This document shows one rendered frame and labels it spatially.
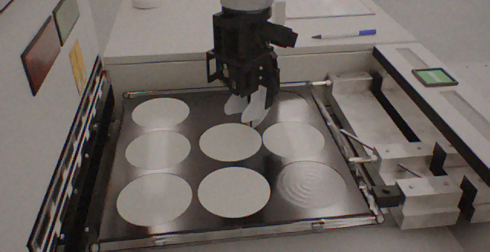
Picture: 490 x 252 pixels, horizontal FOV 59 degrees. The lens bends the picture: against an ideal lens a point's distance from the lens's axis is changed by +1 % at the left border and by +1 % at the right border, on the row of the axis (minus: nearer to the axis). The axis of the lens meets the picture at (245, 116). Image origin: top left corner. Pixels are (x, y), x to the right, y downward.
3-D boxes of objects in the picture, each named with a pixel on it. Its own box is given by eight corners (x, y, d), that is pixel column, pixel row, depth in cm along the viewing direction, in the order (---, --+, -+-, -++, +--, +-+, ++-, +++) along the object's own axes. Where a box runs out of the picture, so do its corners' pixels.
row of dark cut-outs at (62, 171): (33, 260, 44) (26, 244, 43) (99, 67, 80) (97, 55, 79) (39, 260, 44) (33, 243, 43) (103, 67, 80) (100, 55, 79)
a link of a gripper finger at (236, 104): (219, 132, 71) (217, 83, 66) (243, 117, 75) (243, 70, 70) (233, 139, 69) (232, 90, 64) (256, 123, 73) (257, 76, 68)
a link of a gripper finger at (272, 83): (249, 103, 69) (249, 54, 65) (256, 99, 70) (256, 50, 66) (272, 113, 67) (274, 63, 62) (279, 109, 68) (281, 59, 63)
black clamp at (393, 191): (374, 209, 59) (377, 194, 57) (368, 198, 61) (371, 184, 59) (399, 207, 59) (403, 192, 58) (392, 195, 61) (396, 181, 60)
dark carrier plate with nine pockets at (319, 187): (99, 242, 53) (98, 239, 52) (128, 99, 81) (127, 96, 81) (370, 215, 56) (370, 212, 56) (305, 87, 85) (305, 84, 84)
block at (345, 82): (331, 93, 86) (333, 80, 84) (327, 85, 88) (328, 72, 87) (370, 90, 86) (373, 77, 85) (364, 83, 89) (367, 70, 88)
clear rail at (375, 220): (88, 256, 51) (86, 249, 51) (90, 247, 53) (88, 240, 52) (386, 227, 55) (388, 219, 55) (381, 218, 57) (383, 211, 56)
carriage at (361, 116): (400, 230, 60) (404, 215, 58) (325, 97, 90) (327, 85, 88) (455, 225, 61) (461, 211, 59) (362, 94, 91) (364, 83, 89)
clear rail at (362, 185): (375, 227, 55) (377, 220, 54) (304, 86, 86) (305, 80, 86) (386, 227, 55) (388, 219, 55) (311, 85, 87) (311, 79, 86)
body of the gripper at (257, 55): (206, 86, 65) (201, 8, 59) (243, 67, 71) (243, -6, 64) (243, 103, 61) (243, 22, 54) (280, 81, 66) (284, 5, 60)
